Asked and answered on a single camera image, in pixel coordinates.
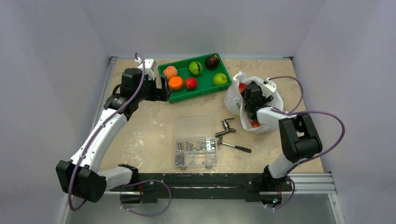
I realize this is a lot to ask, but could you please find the fake red apple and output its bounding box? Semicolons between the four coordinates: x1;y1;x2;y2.
185;77;198;90

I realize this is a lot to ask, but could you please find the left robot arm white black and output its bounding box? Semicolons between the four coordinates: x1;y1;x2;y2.
56;68;171;203

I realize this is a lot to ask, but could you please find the fake orange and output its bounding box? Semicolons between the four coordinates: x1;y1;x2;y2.
168;76;184;91

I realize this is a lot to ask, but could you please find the white plastic bag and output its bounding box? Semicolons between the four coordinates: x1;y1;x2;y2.
224;71;288;133

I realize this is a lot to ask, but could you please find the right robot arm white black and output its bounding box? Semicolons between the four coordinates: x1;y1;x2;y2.
239;82;323;190

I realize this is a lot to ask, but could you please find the small black-handled hammer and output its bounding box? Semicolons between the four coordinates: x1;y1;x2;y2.
217;136;252;153

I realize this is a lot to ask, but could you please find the clear plastic screw box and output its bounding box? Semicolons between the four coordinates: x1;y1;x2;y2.
174;115;219;170

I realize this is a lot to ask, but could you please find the black base bar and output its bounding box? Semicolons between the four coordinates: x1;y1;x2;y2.
111;173;293;203

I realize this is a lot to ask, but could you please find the fake green cracked fruit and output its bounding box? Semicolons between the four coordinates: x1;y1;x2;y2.
188;61;203;76

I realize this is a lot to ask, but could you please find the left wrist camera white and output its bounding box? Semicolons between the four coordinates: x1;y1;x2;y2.
135;58;157;80

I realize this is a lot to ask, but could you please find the fake green apple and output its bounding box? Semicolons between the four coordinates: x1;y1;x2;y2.
212;73;228;86

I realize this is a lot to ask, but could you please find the fake dark red fruit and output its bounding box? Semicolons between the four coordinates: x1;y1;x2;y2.
205;54;219;70

